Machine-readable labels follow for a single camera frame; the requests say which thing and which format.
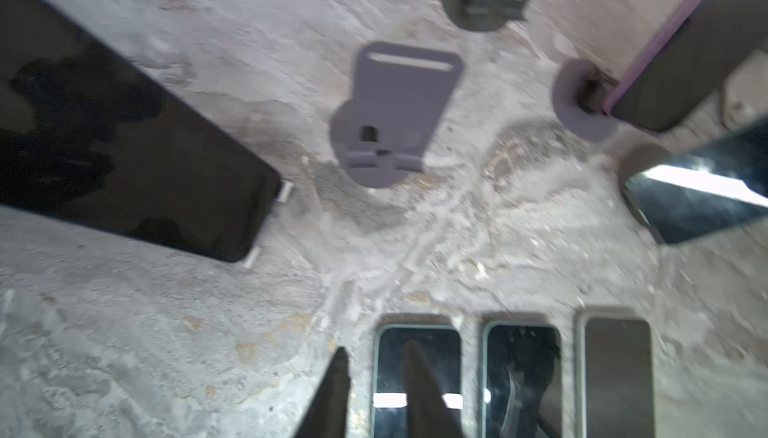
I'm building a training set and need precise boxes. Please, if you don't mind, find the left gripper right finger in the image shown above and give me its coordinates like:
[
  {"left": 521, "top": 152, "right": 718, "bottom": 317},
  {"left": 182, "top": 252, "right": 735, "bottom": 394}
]
[{"left": 403, "top": 341, "right": 463, "bottom": 438}]

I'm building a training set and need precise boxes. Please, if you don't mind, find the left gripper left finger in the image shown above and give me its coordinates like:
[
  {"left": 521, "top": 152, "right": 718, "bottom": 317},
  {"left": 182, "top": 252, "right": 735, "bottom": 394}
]
[{"left": 294, "top": 347, "right": 351, "bottom": 438}]

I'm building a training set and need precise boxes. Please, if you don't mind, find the green phone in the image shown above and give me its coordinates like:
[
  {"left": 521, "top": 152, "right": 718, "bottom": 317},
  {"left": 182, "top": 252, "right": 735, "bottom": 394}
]
[{"left": 370, "top": 324, "right": 464, "bottom": 438}]

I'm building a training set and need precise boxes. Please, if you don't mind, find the black phone stand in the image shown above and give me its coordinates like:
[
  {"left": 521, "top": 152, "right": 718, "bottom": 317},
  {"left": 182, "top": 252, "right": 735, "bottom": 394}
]
[{"left": 480, "top": 320, "right": 563, "bottom": 437}]

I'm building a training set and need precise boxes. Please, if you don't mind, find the white phone front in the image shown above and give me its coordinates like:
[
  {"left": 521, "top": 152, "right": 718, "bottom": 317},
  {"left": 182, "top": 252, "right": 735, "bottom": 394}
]
[{"left": 575, "top": 306, "right": 656, "bottom": 438}]

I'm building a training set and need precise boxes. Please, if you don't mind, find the white stand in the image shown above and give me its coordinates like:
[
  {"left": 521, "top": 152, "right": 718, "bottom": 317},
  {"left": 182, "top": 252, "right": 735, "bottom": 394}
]
[{"left": 239, "top": 180, "right": 295, "bottom": 270}]

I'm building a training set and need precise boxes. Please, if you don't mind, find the blue phone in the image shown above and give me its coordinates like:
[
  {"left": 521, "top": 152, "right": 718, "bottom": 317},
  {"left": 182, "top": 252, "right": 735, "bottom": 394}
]
[{"left": 1, "top": 0, "right": 282, "bottom": 263}]

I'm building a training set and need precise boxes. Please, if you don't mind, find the grey round stand base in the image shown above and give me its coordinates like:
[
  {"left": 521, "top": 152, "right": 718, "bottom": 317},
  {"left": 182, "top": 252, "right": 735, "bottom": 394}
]
[{"left": 329, "top": 41, "right": 464, "bottom": 189}]

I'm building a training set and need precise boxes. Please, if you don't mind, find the round stand rear phone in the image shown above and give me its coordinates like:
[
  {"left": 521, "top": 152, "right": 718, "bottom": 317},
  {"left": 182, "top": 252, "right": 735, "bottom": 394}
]
[{"left": 551, "top": 59, "right": 615, "bottom": 143}]

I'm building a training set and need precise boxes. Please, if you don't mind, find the purple phone rear stand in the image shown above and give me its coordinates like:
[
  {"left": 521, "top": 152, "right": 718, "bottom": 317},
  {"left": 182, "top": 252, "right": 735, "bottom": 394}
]
[{"left": 602, "top": 0, "right": 767, "bottom": 133}]

